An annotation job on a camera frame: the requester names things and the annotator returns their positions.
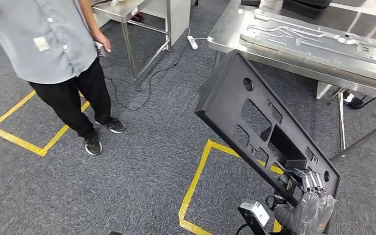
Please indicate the person's hand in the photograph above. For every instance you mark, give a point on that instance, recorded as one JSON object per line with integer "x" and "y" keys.
{"x": 103, "y": 40}

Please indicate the stainless steel workbench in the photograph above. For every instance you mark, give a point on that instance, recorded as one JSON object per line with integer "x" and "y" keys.
{"x": 227, "y": 35}

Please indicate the silver stamped metal sheet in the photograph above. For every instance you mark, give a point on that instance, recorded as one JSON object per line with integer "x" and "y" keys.
{"x": 304, "y": 42}

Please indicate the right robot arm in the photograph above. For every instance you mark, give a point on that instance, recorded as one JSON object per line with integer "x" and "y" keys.
{"x": 287, "y": 215}

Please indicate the black and white power strip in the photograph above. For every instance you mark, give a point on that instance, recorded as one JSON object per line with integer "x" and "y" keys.
{"x": 353, "y": 100}

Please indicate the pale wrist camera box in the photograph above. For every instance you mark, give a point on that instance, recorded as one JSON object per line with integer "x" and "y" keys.
{"x": 254, "y": 212}

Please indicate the red object under table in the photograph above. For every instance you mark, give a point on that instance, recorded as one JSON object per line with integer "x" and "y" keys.
{"x": 138, "y": 17}

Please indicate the black plastic panel part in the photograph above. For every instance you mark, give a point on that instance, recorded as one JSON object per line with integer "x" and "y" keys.
{"x": 223, "y": 97}

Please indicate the grey handheld controller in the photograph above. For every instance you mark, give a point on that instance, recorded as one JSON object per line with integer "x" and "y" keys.
{"x": 102, "y": 52}

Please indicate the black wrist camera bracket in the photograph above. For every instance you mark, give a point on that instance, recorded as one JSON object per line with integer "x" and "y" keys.
{"x": 254, "y": 228}

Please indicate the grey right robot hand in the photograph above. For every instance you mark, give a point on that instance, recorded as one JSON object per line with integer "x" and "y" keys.
{"x": 314, "y": 207}

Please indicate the person's forearm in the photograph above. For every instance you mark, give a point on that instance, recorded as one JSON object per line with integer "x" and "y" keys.
{"x": 89, "y": 16}

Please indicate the person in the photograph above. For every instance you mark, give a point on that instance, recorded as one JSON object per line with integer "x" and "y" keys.
{"x": 45, "y": 39}

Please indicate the stainless steel side table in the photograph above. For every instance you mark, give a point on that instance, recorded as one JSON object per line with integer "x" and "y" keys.
{"x": 120, "y": 11}

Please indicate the black tray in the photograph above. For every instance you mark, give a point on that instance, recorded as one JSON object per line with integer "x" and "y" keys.
{"x": 304, "y": 6}

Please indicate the white cabinet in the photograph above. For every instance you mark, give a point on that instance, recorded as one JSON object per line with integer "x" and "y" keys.
{"x": 180, "y": 16}

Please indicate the white post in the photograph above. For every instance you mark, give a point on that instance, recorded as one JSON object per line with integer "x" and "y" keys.
{"x": 322, "y": 90}

